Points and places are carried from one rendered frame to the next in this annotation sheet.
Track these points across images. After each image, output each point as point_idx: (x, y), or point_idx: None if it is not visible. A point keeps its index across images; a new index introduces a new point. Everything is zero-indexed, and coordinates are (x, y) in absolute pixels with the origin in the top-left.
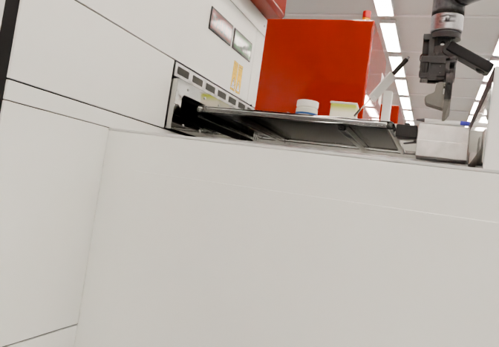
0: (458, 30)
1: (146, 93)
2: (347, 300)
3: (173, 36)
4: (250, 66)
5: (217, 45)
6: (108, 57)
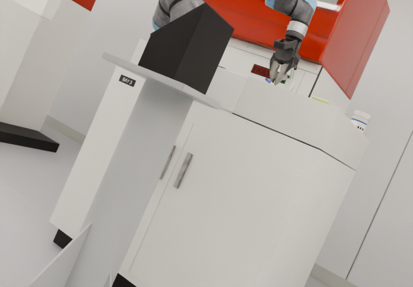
0: (288, 30)
1: None
2: None
3: None
4: (295, 89)
5: (257, 78)
6: None
